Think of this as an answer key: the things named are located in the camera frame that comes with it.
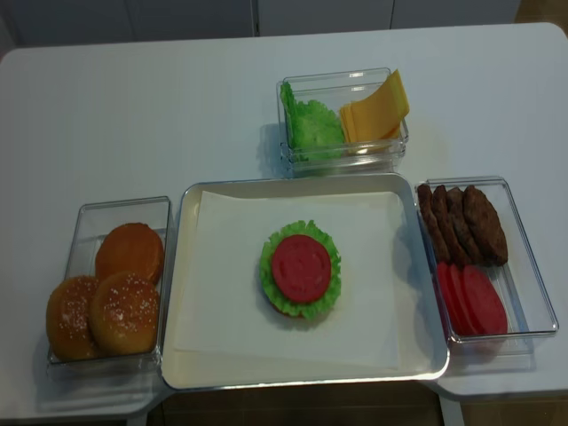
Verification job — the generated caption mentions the brown patty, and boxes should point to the brown patty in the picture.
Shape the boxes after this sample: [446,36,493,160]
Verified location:
[432,185,471,268]
[462,185,509,266]
[446,187,485,264]
[417,184,452,264]

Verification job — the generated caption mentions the green lettuce leaves in container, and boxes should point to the green lettuce leaves in container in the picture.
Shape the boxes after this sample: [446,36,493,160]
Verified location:
[280,82,344,162]

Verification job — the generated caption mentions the green lettuce leaf on burger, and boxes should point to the green lettuce leaf on burger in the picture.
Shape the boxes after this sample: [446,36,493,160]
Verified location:
[258,220,342,320]

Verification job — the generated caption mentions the bottom bun under lettuce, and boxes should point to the bottom bun under lettuce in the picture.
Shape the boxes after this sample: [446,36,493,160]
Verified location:
[271,304,304,319]

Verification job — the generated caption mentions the clear lettuce cheese container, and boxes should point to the clear lettuce cheese container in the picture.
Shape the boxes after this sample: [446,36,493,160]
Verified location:
[277,67,409,178]

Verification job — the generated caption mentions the yellow cheese slices stack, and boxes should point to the yellow cheese slices stack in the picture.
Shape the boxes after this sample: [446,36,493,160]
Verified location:
[340,95,408,143]

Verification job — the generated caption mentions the upright yellow cheese slice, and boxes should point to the upright yellow cheese slice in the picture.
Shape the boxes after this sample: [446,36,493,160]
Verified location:
[377,69,410,122]

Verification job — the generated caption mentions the red tomato slice on burger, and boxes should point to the red tomato slice on burger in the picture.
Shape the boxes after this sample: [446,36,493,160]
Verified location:
[271,234,332,304]

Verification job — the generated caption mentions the white metal tray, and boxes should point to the white metal tray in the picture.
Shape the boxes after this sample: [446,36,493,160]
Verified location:
[162,173,449,391]

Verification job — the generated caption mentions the white parchment paper sheet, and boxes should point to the white parchment paper sheet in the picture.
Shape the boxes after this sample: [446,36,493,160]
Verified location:
[174,192,406,368]

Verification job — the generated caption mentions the plain bun back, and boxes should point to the plain bun back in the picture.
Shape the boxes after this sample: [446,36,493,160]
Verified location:
[95,223,164,285]

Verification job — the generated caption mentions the sesame bun right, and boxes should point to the sesame bun right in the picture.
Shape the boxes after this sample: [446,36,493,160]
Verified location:
[89,272,160,356]

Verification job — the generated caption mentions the sesame bun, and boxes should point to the sesame bun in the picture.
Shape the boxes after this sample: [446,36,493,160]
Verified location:
[89,272,160,356]
[46,275,102,361]

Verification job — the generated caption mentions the red tomato slice left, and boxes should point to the red tomato slice left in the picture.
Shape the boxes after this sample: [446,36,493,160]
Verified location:
[437,262,462,335]

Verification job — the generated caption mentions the clear plastic bun container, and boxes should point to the clear plastic bun container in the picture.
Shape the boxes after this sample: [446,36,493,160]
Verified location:
[47,196,175,381]

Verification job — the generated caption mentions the red tomato slice middle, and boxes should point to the red tomato slice middle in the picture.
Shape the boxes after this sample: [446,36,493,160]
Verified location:
[447,264,477,336]

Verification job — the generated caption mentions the red tomato slice right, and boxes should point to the red tomato slice right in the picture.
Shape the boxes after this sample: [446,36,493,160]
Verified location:
[461,265,508,335]

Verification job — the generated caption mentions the clear patty tomato container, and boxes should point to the clear patty tomato container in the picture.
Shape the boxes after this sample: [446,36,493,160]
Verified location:
[414,177,559,357]

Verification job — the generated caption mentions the sesame bun left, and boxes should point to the sesame bun left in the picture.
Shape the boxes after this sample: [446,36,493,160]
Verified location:
[46,275,102,361]

